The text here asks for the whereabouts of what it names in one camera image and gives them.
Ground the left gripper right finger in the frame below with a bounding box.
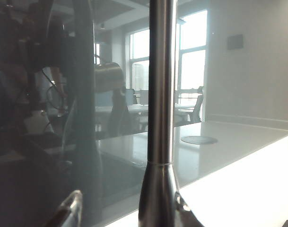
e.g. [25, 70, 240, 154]
[174, 191, 205, 227]

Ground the steel faucet pipe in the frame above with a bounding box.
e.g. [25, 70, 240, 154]
[138, 0, 180, 227]

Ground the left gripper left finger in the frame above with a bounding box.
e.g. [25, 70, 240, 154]
[43, 189, 84, 227]

